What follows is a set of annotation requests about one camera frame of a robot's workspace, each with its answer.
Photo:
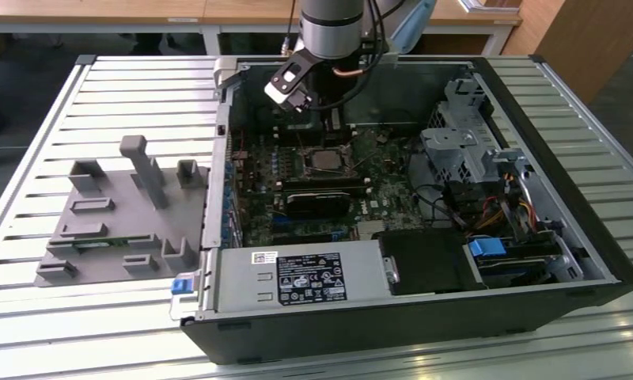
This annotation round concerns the black RAM slot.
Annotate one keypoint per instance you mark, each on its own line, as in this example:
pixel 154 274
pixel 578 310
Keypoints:
pixel 310 139
pixel 310 143
pixel 310 131
pixel 310 135
pixel 322 181
pixel 322 187
pixel 322 184
pixel 322 191

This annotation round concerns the CPU socket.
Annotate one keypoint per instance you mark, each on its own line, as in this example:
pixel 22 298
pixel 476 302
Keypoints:
pixel 310 171

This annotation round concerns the silver metal drive cage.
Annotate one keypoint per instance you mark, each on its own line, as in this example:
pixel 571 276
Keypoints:
pixel 448 142

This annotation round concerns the green motherboard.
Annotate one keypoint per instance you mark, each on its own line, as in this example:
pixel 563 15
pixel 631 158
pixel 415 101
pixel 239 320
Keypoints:
pixel 396 194

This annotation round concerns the black graphics card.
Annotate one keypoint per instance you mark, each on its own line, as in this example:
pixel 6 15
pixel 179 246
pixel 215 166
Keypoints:
pixel 316 206

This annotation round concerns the small silver heatsink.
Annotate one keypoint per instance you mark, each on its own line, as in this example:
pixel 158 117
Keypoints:
pixel 371 229

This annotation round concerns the brown wooden cabinet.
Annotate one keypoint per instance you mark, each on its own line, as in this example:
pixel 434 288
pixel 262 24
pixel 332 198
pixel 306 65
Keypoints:
pixel 586 39

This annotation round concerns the blue disk carrier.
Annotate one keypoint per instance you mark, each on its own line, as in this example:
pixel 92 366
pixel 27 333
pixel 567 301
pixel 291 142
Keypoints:
pixel 487 248

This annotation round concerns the silver power supply unit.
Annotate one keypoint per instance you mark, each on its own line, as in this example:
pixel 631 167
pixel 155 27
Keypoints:
pixel 238 277

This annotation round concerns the grey plastic parts rack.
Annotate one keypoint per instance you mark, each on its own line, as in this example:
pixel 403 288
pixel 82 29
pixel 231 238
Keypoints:
pixel 116 221

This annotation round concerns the green RAM stick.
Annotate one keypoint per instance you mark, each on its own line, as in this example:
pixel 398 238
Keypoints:
pixel 119 241

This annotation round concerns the blue case latch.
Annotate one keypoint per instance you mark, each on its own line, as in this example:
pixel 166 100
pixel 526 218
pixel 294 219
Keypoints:
pixel 182 287

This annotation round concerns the black open PC case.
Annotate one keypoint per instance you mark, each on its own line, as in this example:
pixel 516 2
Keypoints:
pixel 322 336

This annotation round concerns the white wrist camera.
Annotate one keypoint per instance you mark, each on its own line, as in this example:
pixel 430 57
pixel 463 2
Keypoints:
pixel 284 85

